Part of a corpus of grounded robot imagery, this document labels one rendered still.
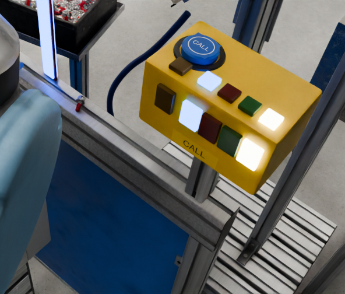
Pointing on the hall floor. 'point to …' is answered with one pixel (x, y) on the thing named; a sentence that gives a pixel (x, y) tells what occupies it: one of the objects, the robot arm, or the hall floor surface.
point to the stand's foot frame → (232, 266)
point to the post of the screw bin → (80, 75)
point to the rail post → (195, 268)
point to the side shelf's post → (340, 259)
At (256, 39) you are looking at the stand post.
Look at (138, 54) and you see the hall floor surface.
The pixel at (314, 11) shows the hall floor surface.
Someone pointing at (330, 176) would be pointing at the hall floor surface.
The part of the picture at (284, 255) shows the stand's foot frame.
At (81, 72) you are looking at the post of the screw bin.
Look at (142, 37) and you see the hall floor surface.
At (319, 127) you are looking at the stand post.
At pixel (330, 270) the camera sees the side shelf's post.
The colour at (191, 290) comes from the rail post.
